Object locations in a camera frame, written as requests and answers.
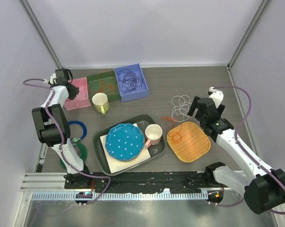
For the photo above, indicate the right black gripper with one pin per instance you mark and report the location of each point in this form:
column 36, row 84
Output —
column 194, row 106

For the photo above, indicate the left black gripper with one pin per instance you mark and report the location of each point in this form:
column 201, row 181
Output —
column 75, row 91

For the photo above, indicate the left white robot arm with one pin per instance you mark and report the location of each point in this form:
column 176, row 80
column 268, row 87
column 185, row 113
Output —
column 52, row 127

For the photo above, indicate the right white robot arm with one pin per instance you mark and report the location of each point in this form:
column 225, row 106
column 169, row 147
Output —
column 262, row 187

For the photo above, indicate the pink plastic box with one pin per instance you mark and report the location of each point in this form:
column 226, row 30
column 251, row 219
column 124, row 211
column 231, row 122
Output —
column 82, row 99

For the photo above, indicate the orange woven basket tray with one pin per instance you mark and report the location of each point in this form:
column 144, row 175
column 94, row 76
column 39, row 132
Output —
column 188, row 142

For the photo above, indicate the green plastic box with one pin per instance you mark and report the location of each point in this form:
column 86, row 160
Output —
column 104, row 82

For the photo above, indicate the yellow mug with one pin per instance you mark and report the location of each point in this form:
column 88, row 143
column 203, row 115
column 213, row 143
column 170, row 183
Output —
column 101, row 103

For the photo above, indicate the pink mug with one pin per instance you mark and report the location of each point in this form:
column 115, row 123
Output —
column 153, row 134

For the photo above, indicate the blue plastic box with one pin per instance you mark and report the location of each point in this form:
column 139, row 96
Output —
column 131, row 82

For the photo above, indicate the blue polka dot plate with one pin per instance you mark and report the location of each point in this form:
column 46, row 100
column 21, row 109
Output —
column 124, row 142

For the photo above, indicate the white paper napkin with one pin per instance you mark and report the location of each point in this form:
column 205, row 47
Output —
column 124, row 147

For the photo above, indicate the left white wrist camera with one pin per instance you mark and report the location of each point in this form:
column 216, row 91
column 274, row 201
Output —
column 51, row 80

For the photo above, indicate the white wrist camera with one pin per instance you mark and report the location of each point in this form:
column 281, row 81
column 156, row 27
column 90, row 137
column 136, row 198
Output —
column 216, row 95
column 51, row 80

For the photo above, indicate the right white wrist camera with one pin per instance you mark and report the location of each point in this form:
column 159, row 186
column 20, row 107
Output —
column 216, row 95

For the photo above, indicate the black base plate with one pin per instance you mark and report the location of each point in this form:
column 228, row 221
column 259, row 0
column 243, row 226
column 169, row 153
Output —
column 142, row 182

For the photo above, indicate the slotted cable duct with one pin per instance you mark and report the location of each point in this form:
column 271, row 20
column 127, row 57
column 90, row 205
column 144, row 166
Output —
column 85, row 196

